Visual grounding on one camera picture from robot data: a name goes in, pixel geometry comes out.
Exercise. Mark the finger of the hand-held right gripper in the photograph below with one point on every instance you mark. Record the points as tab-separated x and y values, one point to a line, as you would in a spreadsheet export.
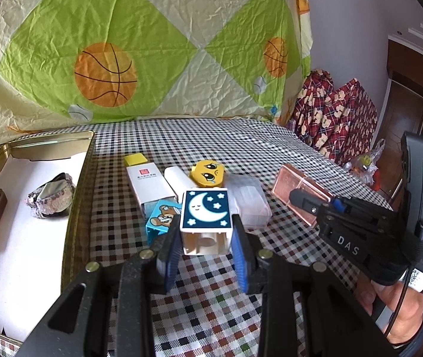
306	200
339	205

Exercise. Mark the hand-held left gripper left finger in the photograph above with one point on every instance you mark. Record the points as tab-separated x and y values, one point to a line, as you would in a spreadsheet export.
170	264

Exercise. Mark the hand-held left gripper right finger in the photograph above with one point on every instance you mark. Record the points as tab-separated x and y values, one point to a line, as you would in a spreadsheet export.
241	260

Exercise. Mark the pink transparent box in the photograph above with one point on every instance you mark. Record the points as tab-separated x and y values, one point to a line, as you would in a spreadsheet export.
293	178

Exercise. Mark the moon print box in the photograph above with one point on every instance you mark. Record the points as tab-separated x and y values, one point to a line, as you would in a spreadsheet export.
205	208

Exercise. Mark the white box with red label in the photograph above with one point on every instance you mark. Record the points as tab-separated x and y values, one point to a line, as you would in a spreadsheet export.
148	186

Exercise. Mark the white charger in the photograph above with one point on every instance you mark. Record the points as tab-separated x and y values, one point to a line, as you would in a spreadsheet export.
176	180

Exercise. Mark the gold tin box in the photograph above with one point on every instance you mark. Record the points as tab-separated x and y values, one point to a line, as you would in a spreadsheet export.
29	249

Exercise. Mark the person's right hand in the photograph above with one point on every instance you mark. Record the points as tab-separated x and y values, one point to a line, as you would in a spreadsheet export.
401	305

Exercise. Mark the blue bear print box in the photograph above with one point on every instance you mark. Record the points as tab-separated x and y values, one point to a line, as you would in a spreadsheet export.
161	217

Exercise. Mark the plastic bag with toy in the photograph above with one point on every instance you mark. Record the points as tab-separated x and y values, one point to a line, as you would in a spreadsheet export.
363	163

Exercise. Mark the clear plastic box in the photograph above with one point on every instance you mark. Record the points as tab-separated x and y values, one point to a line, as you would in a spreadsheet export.
250	204

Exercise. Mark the red plaid bear blanket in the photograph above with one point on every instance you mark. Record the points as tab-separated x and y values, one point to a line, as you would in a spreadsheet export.
330	119

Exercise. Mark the yellow emoji face box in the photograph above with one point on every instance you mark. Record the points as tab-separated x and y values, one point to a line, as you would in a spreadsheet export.
207	173

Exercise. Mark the yellow cube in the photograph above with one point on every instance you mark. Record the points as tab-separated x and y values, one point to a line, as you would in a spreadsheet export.
135	160

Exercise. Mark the checkered tablecloth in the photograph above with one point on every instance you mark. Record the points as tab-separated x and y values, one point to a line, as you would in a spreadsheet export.
215	137

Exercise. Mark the dark wooden door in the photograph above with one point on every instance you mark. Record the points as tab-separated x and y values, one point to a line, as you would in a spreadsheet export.
408	100

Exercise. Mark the sequin pouch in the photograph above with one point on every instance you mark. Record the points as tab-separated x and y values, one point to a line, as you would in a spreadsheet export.
49	197

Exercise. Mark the basketball print sheet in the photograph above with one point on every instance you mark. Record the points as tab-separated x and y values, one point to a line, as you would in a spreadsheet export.
140	44

